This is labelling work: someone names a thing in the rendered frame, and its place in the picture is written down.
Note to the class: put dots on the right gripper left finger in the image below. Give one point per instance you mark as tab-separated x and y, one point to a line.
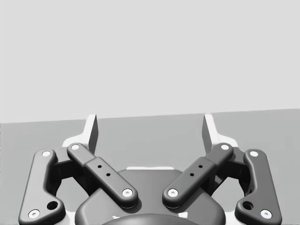
106	174

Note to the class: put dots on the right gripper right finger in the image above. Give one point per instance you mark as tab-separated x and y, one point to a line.
194	173

